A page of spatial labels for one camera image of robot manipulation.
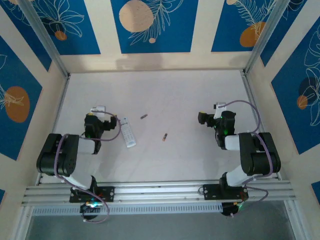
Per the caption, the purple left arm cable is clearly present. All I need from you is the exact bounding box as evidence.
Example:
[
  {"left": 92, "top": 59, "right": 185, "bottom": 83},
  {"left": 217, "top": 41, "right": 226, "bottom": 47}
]
[{"left": 55, "top": 111, "right": 123, "bottom": 224}]

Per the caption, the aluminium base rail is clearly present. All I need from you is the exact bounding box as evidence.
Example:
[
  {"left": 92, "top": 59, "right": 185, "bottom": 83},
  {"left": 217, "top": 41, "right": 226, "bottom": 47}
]
[{"left": 21, "top": 179, "right": 297, "bottom": 206}]

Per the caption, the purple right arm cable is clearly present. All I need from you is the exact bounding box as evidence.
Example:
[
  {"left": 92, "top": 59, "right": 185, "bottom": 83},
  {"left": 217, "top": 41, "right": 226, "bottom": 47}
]
[{"left": 223, "top": 99, "right": 274, "bottom": 218}]

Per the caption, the grey slotted cable duct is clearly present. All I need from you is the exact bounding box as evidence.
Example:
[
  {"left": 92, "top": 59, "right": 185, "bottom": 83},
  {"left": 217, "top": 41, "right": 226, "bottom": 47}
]
[{"left": 31, "top": 201, "right": 224, "bottom": 216}]

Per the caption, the aluminium frame post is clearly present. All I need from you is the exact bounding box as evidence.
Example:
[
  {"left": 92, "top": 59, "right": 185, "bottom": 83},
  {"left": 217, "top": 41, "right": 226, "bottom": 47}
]
[
  {"left": 242, "top": 0, "right": 288, "bottom": 76},
  {"left": 18, "top": 0, "right": 71, "bottom": 78}
]

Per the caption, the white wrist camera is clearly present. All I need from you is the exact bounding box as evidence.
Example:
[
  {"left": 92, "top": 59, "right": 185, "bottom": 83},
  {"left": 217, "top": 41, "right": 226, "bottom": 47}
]
[
  {"left": 213, "top": 101, "right": 228, "bottom": 120},
  {"left": 89, "top": 105, "right": 108, "bottom": 119}
]

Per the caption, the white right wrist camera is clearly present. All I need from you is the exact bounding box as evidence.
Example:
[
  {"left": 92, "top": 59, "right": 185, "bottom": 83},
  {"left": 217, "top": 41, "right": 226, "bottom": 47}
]
[{"left": 213, "top": 101, "right": 228, "bottom": 120}]

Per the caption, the white remote control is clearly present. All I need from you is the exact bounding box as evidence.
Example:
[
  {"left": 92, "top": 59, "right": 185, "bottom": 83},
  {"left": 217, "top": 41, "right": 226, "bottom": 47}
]
[{"left": 119, "top": 116, "right": 138, "bottom": 149}]

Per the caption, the aluminium table side rail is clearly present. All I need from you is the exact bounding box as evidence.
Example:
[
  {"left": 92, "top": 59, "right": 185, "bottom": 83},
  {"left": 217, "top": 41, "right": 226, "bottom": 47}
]
[
  {"left": 241, "top": 71, "right": 282, "bottom": 180},
  {"left": 35, "top": 74, "right": 71, "bottom": 186}
]

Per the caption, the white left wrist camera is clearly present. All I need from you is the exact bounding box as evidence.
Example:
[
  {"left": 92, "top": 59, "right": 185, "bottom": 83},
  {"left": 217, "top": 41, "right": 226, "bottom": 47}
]
[{"left": 89, "top": 105, "right": 108, "bottom": 119}]

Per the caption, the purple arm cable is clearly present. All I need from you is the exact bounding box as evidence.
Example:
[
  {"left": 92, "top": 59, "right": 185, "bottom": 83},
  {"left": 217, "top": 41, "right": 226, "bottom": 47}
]
[
  {"left": 55, "top": 111, "right": 123, "bottom": 224},
  {"left": 223, "top": 99, "right": 274, "bottom": 218}
]

